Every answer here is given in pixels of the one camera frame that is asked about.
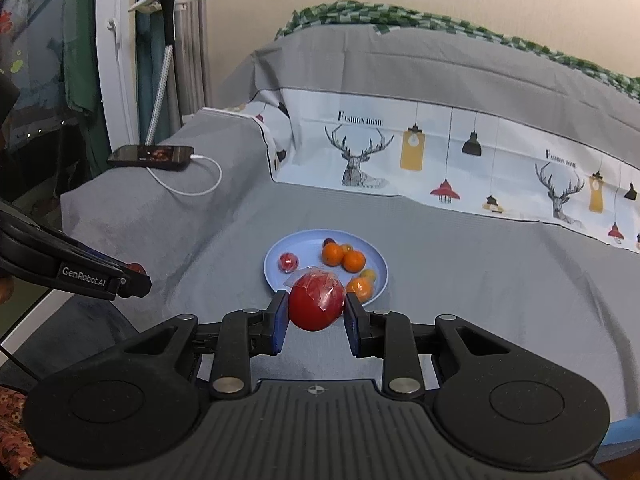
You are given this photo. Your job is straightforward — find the green checked blanket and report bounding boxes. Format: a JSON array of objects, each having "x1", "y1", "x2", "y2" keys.
[{"x1": 274, "y1": 1, "x2": 640, "y2": 103}]

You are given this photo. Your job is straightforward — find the blue mattress edge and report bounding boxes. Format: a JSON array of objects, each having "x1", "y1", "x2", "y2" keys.
[{"x1": 599, "y1": 416, "x2": 640, "y2": 450}]

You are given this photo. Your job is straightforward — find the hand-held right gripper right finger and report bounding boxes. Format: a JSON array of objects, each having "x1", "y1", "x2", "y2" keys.
[{"x1": 344, "y1": 292, "x2": 518, "y2": 400}]

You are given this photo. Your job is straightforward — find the light blue plate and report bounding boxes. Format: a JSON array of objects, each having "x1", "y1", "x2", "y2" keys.
[{"x1": 263, "y1": 230, "x2": 389, "y2": 308}]

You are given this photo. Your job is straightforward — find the white charging cable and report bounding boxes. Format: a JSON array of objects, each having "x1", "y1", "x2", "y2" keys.
[{"x1": 146, "y1": 154, "x2": 223, "y2": 196}]

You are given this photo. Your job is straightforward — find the black smartphone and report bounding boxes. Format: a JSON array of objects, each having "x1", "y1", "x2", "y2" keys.
[{"x1": 107, "y1": 145, "x2": 195, "y2": 170}]

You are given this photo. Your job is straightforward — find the deer and lamp printed cloth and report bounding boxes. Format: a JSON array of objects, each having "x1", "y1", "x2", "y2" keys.
[{"x1": 227, "y1": 87, "x2": 640, "y2": 254}]

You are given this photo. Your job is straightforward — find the floral patterned clothing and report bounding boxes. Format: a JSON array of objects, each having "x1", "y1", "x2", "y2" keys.
[{"x1": 0, "y1": 385, "x2": 40, "y2": 479}]

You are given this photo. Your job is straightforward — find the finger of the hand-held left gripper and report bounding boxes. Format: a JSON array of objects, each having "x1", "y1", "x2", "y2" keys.
[
  {"x1": 65, "y1": 232, "x2": 132, "y2": 272},
  {"x1": 117, "y1": 269, "x2": 153, "y2": 299}
]

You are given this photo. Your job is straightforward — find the plastic red apple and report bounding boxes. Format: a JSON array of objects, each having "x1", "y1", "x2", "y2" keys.
[{"x1": 287, "y1": 269, "x2": 347, "y2": 332}]

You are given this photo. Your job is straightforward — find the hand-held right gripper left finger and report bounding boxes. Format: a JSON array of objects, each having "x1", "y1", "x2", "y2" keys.
[{"x1": 120, "y1": 290, "x2": 291, "y2": 400}]

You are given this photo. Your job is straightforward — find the thin black cable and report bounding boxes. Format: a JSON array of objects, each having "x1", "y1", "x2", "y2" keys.
[{"x1": 0, "y1": 344, "x2": 40, "y2": 382}]

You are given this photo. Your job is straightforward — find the white curved door frame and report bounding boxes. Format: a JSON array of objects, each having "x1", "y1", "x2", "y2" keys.
[{"x1": 94, "y1": 0, "x2": 142, "y2": 161}]

